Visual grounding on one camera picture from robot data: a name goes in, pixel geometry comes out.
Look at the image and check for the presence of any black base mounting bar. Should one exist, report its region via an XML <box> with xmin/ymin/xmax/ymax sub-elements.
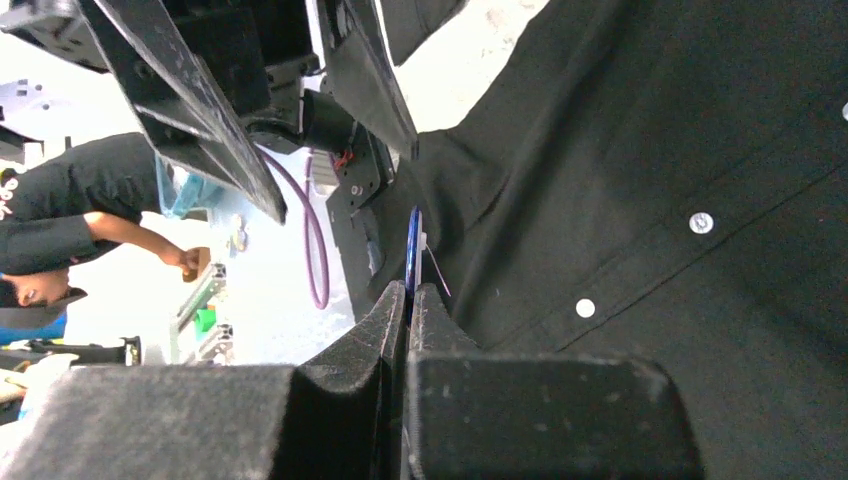
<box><xmin>327</xmin><ymin>189</ymin><xmax>389</xmax><ymax>323</ymax></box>

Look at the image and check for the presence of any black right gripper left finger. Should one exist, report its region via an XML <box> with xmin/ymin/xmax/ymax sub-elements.
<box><xmin>1</xmin><ymin>281</ymin><xmax>406</xmax><ymax>479</ymax></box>

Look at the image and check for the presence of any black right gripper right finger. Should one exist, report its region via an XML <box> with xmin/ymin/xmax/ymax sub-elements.
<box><xmin>405</xmin><ymin>284</ymin><xmax>704</xmax><ymax>479</ymax></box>

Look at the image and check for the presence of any black button shirt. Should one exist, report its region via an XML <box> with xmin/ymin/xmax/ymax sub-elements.
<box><xmin>371</xmin><ymin>1</ymin><xmax>847</xmax><ymax>479</ymax></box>

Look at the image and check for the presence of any teal basket with checkered cloth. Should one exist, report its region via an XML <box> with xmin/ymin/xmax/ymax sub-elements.
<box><xmin>154</xmin><ymin>155</ymin><xmax>223</xmax><ymax>219</ymax></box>

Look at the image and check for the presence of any person in black shirt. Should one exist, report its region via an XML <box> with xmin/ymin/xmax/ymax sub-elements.
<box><xmin>1</xmin><ymin>132</ymin><xmax>200</xmax><ymax>330</ymax></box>

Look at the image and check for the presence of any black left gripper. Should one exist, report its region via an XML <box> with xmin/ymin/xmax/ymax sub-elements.
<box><xmin>1</xmin><ymin>0</ymin><xmax>418</xmax><ymax>223</ymax></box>

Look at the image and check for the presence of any white round brooch back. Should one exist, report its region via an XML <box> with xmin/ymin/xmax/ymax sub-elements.
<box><xmin>404</xmin><ymin>206</ymin><xmax>452</xmax><ymax>298</ymax></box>

